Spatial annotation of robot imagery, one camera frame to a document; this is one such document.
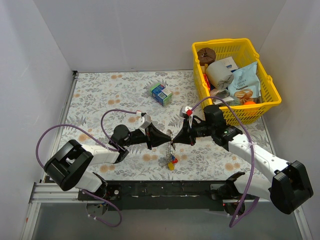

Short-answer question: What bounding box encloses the brown paper cup stack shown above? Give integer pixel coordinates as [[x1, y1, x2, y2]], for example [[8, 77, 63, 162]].
[[197, 47, 216, 66]]

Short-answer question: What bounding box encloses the orange snack box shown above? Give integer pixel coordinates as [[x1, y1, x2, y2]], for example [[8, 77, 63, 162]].
[[203, 73, 211, 91]]

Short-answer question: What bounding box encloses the yellow key tag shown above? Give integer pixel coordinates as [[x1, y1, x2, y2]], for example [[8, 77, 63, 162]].
[[167, 162, 175, 171]]

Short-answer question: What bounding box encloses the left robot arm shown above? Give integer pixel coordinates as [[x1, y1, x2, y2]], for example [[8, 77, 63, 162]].
[[43, 123, 172, 200]]

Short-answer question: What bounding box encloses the green sponge pack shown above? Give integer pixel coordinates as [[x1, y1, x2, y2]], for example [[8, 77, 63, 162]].
[[149, 83, 173, 106]]

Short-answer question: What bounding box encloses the clear plastic bag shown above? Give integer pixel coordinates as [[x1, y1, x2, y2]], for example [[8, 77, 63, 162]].
[[209, 88, 234, 105]]

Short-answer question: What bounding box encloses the metal toothed key ring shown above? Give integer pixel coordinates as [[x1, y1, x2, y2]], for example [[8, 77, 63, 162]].
[[159, 129, 177, 168]]

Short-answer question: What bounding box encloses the floral tablecloth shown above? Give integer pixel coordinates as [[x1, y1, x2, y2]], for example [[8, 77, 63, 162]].
[[49, 70, 281, 181]]

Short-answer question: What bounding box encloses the cassava chips bag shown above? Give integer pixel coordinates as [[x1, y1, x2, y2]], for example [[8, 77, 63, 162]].
[[227, 61, 261, 104]]

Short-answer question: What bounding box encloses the aluminium rail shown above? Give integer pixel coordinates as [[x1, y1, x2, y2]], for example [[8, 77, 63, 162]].
[[21, 181, 313, 240]]

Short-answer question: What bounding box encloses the white blue box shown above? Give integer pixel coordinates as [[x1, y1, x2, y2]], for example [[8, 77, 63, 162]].
[[220, 56, 239, 72]]

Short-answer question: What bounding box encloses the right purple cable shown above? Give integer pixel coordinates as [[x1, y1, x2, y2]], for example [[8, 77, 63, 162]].
[[189, 96, 261, 228]]

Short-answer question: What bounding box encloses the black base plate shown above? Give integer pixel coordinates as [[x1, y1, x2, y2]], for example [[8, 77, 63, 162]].
[[77, 179, 256, 213]]

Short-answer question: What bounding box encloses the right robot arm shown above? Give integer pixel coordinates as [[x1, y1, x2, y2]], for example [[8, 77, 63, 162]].
[[173, 105, 314, 215]]

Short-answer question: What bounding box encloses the yellow plastic basket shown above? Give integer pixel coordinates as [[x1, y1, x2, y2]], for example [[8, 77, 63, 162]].
[[192, 38, 282, 125]]

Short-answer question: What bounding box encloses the grey wrapped paper roll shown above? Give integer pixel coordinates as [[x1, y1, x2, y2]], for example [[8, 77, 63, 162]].
[[205, 61, 234, 90]]

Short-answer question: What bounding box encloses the orange ball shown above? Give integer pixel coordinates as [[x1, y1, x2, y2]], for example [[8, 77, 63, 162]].
[[243, 101, 256, 106]]

